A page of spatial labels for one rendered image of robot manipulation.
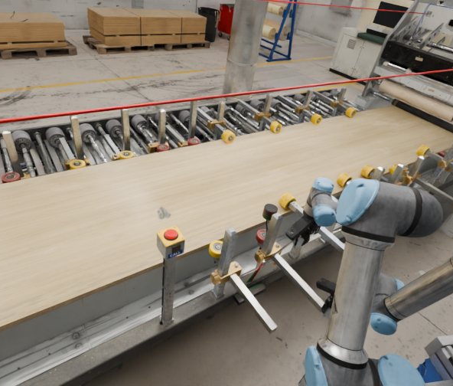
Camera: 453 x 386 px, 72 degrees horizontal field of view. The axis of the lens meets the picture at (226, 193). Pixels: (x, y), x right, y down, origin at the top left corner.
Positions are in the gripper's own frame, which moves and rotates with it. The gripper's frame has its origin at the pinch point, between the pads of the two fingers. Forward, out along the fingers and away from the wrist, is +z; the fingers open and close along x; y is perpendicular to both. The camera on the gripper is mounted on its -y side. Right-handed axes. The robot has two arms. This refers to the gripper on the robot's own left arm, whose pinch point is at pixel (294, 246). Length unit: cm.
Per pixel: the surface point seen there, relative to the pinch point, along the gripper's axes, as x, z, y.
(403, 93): 98, -7, 250
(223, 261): 9.8, 3.1, -31.3
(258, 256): 10.8, 12.9, -8.9
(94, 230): 55, 9, -70
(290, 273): -3.9, 12.9, -1.6
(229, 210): 39.5, 9.0, -6.2
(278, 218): 9.2, -11.5, -5.7
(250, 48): 332, 15, 234
